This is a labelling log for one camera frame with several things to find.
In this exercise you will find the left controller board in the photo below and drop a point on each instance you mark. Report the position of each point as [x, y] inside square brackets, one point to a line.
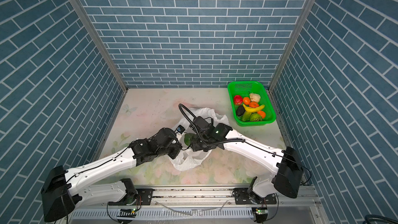
[126, 216]

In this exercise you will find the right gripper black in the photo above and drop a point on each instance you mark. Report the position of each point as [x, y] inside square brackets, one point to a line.
[194, 144]

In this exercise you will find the white vented cable duct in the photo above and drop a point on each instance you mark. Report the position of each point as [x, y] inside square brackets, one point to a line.
[162, 213]

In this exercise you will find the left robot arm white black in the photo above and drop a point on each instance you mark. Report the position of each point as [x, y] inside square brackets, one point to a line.
[66, 189]

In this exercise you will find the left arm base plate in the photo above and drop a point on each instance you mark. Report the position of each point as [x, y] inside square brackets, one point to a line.
[142, 197]

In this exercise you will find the right controller board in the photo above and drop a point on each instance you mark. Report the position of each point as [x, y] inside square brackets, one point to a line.
[260, 214]

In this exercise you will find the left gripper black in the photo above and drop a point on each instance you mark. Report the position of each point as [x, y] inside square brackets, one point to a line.
[178, 148]

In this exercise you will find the dark avocado toy fruit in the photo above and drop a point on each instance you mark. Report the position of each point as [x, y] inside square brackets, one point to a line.
[240, 111]

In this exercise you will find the orange toy fruit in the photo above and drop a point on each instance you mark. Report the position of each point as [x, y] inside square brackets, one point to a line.
[253, 104]
[262, 114]
[246, 100]

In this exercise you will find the red toy fruit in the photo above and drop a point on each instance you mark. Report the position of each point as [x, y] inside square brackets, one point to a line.
[238, 100]

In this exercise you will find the green toy fruit in basket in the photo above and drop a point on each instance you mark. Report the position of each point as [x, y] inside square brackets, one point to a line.
[254, 117]

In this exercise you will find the controller board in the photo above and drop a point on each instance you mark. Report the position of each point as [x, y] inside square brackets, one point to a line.
[260, 214]
[126, 216]

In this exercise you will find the beige toy fruit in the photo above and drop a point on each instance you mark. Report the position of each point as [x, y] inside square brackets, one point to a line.
[255, 97]

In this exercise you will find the aluminium mounting rail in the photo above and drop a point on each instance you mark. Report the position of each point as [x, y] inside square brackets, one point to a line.
[186, 196]

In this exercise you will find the green toy vegetable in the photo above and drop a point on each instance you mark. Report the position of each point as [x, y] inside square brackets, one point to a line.
[246, 116]

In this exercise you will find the green plastic basket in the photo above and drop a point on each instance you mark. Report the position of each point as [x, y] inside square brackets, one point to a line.
[244, 89]

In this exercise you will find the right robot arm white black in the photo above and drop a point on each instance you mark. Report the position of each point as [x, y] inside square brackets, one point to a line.
[283, 169]

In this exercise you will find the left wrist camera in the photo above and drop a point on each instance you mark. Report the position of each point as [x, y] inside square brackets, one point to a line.
[180, 129]

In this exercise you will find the green round toy fruit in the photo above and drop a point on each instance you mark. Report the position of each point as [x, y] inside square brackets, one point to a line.
[188, 137]

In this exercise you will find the orange toy fruit in basket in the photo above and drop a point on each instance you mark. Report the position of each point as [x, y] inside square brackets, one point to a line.
[262, 114]

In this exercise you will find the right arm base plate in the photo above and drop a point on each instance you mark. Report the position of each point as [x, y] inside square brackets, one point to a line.
[245, 196]

